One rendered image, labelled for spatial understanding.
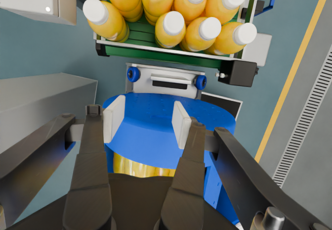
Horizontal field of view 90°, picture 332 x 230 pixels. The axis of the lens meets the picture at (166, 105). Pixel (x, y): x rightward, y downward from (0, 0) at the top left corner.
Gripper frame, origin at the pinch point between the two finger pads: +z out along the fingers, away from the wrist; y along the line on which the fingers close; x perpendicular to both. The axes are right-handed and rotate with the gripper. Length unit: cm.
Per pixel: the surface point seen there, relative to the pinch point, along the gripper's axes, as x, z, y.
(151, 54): 7.9, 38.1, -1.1
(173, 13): 15.0, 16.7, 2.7
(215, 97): -16, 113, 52
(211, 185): -13.9, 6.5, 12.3
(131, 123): -3.5, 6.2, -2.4
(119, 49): 8.3, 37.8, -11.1
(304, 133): -45, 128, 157
